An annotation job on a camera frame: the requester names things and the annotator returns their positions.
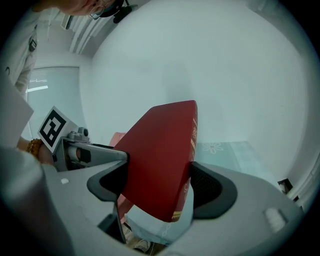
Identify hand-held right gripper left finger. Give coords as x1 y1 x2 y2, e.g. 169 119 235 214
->
41 159 141 256

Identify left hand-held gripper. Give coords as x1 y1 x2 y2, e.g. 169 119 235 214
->
37 105 130 173

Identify ribbed glass partition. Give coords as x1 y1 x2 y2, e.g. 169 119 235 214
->
26 66 87 141

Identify person's white printed t-shirt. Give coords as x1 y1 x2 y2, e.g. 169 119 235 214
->
0 9 41 96

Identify orange beaded bracelet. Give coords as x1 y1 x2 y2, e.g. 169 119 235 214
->
26 138 44 161

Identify black head-worn camera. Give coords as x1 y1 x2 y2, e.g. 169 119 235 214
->
99 0 139 25

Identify red hardcover book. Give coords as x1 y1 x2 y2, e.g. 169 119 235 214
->
113 99 199 223

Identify person's face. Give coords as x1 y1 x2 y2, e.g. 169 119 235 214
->
32 0 121 20

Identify person's white shoe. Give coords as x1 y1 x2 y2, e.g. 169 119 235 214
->
133 238 152 254

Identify person's left forearm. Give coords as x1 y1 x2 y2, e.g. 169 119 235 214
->
16 137 55 166

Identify person's eyeglasses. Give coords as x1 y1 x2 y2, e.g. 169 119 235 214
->
87 4 106 20

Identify pink padded armchair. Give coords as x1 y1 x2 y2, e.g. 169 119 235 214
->
109 132 141 219

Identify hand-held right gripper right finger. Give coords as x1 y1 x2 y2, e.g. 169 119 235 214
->
169 161 309 256

